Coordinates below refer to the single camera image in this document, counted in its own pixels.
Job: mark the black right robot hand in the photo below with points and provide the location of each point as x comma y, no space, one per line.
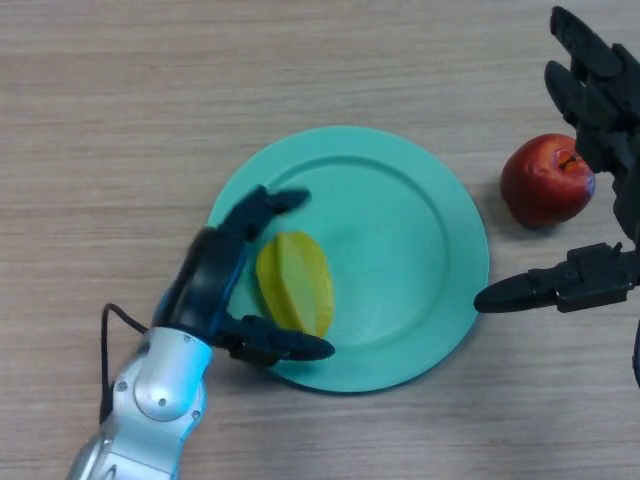
605,130

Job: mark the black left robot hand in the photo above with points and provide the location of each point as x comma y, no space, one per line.
210,280

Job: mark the yellow starfruit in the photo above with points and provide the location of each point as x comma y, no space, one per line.
300,285

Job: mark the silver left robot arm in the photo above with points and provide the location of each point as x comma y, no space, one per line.
155,400

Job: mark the green round plate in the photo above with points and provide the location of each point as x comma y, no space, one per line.
390,260

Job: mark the red apple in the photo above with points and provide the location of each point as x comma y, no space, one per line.
540,185

